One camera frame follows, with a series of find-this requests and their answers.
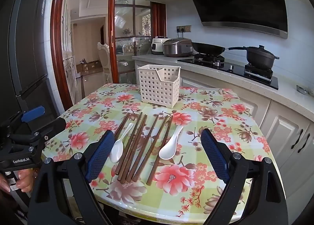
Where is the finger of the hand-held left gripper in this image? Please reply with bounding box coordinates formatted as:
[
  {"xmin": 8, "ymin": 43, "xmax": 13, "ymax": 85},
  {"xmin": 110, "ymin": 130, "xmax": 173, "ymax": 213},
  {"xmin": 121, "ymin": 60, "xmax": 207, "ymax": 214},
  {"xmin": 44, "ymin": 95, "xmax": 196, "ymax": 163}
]
[
  {"xmin": 10, "ymin": 117, "xmax": 67, "ymax": 147},
  {"xmin": 0, "ymin": 106, "xmax": 46, "ymax": 129}
]

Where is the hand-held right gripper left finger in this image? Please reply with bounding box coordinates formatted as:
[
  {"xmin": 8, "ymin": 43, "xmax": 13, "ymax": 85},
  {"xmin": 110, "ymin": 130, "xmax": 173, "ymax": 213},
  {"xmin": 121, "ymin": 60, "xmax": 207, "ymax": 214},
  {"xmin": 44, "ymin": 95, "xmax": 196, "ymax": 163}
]
[{"xmin": 27, "ymin": 130, "xmax": 116, "ymax": 225}]

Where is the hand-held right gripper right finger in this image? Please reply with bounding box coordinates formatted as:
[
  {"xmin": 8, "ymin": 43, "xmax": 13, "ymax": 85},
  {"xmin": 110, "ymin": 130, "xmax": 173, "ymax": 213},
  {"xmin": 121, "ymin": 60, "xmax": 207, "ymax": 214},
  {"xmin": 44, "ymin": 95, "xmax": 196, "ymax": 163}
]
[{"xmin": 200, "ymin": 128, "xmax": 288, "ymax": 225}]

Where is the small white ceramic spoon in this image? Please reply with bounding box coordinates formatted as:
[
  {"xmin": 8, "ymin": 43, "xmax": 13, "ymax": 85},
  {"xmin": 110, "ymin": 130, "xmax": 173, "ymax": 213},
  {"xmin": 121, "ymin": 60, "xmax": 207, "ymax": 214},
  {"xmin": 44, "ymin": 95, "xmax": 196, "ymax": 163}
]
[{"xmin": 109, "ymin": 122, "xmax": 133, "ymax": 163}]

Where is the brown wooden chopstick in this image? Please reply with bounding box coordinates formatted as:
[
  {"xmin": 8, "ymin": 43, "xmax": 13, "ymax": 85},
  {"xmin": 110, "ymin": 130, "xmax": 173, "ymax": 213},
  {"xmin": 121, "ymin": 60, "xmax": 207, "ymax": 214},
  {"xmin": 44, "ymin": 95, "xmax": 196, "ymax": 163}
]
[
  {"xmin": 133, "ymin": 116, "xmax": 168, "ymax": 182},
  {"xmin": 119, "ymin": 114, "xmax": 148, "ymax": 184},
  {"xmin": 113, "ymin": 113, "xmax": 130, "ymax": 139},
  {"xmin": 115, "ymin": 112, "xmax": 143, "ymax": 175},
  {"xmin": 128, "ymin": 116, "xmax": 160, "ymax": 183},
  {"xmin": 147, "ymin": 115, "xmax": 173, "ymax": 186},
  {"xmin": 124, "ymin": 116, "xmax": 158, "ymax": 184}
]

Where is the large white ceramic spoon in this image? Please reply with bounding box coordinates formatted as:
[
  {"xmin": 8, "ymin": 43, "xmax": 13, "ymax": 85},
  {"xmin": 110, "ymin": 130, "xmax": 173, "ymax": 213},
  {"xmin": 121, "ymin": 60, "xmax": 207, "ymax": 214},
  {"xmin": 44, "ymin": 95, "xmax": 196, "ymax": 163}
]
[{"xmin": 158, "ymin": 125, "xmax": 184, "ymax": 160}]

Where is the white plastic utensil basket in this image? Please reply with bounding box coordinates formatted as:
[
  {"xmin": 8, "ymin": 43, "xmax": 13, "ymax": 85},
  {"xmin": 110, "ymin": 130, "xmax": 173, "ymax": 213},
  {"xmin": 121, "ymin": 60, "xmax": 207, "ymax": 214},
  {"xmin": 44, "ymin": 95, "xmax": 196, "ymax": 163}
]
[{"xmin": 137, "ymin": 64, "xmax": 181, "ymax": 109}]

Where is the person's left hand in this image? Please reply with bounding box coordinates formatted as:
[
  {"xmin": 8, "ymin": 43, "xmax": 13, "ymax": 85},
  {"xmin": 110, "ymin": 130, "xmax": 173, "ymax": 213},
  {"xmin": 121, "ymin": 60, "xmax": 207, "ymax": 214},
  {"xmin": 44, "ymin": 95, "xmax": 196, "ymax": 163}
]
[{"xmin": 0, "ymin": 168, "xmax": 37, "ymax": 193}]

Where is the floral tablecloth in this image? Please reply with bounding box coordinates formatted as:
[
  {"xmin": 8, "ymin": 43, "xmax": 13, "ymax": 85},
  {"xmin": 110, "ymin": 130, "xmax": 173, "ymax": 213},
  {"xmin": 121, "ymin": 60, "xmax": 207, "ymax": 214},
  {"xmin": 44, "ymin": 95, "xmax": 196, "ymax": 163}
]
[{"xmin": 40, "ymin": 83, "xmax": 271, "ymax": 219}]

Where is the ornate white chair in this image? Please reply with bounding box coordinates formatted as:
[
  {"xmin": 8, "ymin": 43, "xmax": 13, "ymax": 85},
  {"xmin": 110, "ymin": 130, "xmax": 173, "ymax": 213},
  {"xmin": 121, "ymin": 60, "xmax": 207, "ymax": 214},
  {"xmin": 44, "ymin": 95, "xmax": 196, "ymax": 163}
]
[{"xmin": 97, "ymin": 42, "xmax": 113, "ymax": 83}]

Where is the black glass gas hob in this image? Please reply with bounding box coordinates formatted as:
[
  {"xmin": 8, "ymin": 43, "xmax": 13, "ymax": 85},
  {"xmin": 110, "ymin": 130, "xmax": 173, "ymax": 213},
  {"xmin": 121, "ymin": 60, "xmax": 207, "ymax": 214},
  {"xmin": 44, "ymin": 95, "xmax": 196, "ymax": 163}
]
[{"xmin": 177, "ymin": 53, "xmax": 279, "ymax": 90}]

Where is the white panelled wardrobe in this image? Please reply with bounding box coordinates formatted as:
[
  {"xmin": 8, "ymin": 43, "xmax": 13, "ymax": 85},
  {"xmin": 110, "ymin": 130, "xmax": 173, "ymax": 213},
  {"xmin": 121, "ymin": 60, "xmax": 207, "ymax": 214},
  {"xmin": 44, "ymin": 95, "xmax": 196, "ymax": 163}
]
[{"xmin": 60, "ymin": 0, "xmax": 76, "ymax": 98}]

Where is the white stone countertop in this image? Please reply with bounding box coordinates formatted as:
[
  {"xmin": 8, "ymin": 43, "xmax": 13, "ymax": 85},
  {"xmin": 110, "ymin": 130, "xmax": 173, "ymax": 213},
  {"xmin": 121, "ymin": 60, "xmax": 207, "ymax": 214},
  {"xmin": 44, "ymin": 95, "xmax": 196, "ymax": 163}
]
[{"xmin": 132, "ymin": 54, "xmax": 314, "ymax": 122}]

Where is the black pot with lid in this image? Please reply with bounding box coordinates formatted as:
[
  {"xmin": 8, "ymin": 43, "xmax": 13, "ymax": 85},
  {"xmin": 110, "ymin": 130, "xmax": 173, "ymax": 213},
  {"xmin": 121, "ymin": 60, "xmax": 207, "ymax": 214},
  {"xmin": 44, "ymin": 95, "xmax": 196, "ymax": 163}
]
[{"xmin": 245, "ymin": 45, "xmax": 280, "ymax": 70}]

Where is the black wok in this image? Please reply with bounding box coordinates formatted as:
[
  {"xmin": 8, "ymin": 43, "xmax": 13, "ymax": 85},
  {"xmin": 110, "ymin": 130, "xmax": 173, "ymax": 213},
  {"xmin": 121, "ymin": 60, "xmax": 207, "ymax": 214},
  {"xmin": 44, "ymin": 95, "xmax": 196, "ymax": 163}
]
[{"xmin": 191, "ymin": 42, "xmax": 248, "ymax": 56}]

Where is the silver rice cooker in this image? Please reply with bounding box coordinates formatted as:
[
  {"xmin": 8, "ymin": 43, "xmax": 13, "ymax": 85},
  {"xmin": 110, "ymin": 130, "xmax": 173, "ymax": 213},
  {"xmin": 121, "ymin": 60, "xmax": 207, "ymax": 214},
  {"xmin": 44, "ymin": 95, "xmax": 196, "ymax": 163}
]
[{"xmin": 162, "ymin": 38, "xmax": 194, "ymax": 58}]

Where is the white electric cooker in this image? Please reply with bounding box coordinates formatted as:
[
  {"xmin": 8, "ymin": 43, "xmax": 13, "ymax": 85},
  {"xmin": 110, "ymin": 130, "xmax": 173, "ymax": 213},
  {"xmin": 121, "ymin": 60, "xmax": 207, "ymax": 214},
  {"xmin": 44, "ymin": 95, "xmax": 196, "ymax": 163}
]
[{"xmin": 151, "ymin": 36, "xmax": 168, "ymax": 55}]

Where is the glass sliding door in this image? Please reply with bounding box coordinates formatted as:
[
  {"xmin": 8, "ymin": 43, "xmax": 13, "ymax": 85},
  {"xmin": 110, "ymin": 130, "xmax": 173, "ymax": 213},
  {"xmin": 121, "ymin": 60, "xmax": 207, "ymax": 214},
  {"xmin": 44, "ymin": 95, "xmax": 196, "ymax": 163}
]
[{"xmin": 108, "ymin": 0, "xmax": 152, "ymax": 85}]

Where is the red-brown wooden panel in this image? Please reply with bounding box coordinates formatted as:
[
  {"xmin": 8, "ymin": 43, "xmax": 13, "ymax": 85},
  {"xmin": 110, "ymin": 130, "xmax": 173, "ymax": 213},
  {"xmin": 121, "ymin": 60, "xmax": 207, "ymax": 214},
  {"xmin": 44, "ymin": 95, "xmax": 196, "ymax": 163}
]
[{"xmin": 150, "ymin": 1, "xmax": 167, "ymax": 37}]

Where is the red-brown wooden door frame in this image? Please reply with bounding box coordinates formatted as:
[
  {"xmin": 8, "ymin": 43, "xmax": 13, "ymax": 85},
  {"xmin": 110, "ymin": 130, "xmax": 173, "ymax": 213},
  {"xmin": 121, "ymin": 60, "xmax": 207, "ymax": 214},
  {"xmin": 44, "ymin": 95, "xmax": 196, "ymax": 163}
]
[{"xmin": 50, "ymin": 0, "xmax": 148, "ymax": 117}]

